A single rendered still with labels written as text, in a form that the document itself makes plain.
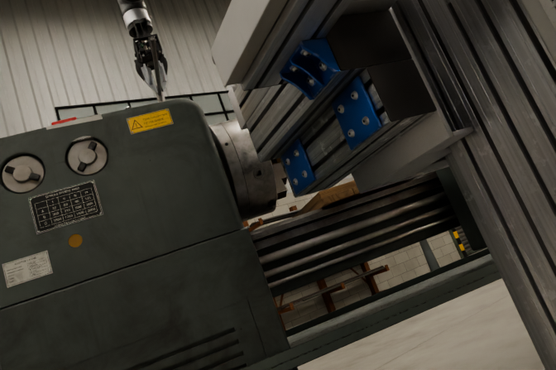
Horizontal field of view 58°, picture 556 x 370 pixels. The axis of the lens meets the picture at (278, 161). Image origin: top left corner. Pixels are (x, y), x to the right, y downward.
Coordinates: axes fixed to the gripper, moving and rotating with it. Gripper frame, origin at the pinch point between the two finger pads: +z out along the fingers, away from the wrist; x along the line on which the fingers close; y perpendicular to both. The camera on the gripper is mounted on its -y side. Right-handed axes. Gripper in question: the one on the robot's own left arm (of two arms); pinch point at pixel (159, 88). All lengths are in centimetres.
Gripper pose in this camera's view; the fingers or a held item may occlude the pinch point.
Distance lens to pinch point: 153.5
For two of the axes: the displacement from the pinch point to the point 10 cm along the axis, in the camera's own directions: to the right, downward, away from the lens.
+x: 9.2, -2.7, 2.9
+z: 3.5, 9.1, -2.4
